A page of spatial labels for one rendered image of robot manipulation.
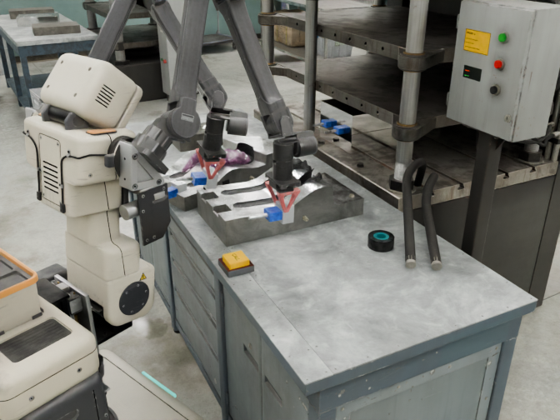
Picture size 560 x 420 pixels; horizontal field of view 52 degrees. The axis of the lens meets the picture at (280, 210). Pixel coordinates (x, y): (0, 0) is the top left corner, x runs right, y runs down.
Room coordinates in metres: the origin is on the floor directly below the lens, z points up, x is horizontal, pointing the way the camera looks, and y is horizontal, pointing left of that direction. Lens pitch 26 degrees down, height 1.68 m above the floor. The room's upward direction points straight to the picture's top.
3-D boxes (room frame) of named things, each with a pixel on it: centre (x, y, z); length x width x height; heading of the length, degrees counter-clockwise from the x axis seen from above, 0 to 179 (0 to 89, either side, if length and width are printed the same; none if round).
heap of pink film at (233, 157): (2.03, 0.23, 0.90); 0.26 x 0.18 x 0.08; 134
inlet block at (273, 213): (1.49, 0.03, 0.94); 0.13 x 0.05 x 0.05; 116
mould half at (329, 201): (1.76, 0.00, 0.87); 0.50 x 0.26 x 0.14; 117
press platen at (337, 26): (2.67, -0.53, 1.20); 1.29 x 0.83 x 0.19; 27
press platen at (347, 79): (2.67, -0.53, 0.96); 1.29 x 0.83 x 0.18; 27
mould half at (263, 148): (2.04, 0.23, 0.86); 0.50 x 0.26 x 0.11; 134
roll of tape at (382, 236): (1.54, -0.31, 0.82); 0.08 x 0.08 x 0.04
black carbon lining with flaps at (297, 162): (1.76, 0.02, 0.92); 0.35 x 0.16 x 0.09; 117
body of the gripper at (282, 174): (1.50, -0.01, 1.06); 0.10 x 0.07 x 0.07; 27
